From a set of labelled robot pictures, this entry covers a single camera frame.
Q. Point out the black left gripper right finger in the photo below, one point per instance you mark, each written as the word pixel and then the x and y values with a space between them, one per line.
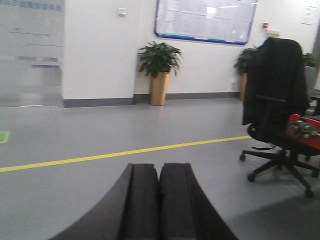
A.
pixel 186 212

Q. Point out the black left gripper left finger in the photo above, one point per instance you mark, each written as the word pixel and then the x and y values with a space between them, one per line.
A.
pixel 128 211

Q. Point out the black office chair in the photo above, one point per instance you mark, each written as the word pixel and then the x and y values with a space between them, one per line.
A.
pixel 283 151

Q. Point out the red metal device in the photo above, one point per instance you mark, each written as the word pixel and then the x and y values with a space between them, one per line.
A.
pixel 304 129

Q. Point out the potted plant gold vase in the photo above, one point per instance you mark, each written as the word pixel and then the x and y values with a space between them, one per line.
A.
pixel 157 60

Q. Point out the black jacket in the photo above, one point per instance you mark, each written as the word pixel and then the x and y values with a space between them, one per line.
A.
pixel 276 71

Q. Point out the blue framed notice board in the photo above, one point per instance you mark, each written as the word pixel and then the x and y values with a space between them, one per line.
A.
pixel 211 21

